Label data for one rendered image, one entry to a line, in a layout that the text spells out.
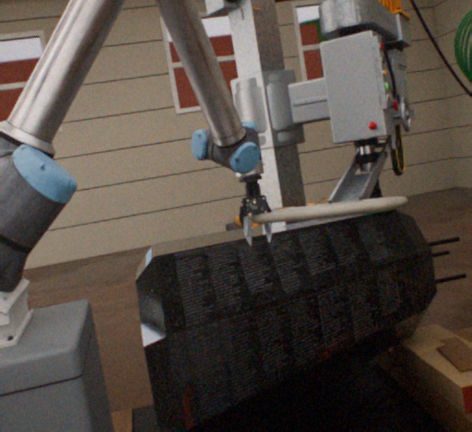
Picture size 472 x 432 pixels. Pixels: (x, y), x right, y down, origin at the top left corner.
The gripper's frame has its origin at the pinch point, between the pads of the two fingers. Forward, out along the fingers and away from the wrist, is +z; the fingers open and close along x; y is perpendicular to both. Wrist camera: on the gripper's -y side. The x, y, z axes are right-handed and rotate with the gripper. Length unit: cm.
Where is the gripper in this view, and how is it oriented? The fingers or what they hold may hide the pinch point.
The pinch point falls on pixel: (259, 239)
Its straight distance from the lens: 172.0
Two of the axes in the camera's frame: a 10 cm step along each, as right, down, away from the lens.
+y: 0.4, 0.3, -10.0
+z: 1.5, 9.9, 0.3
